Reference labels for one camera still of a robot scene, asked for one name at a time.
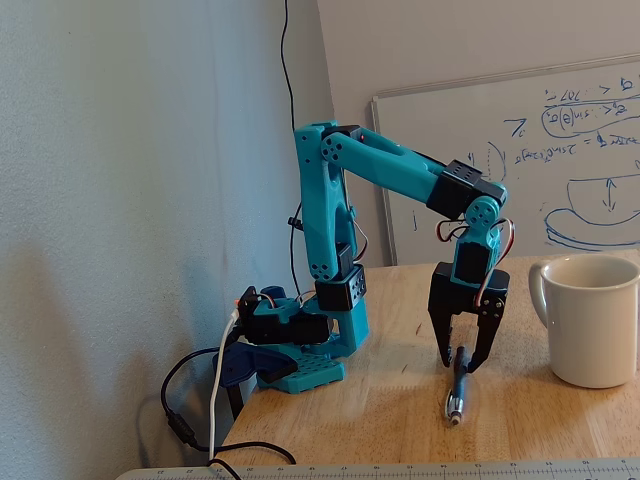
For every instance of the grey gridded cutting mat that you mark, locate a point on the grey gridded cutting mat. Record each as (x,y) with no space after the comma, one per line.
(400,471)

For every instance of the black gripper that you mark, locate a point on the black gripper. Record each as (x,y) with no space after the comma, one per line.
(456,299)

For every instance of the whiteboard with blue writing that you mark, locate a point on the whiteboard with blue writing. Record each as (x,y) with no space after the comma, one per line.
(430,125)

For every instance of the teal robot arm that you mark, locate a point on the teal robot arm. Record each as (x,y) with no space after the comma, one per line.
(380,167)

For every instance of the blue and black pen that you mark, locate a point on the blue and black pen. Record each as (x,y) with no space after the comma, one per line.
(459,390)

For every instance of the blue table clamp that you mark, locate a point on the blue table clamp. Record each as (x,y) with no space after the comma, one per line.
(240,365)

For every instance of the cream ceramic mug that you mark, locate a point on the cream ceramic mug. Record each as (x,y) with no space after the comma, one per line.
(590,335)

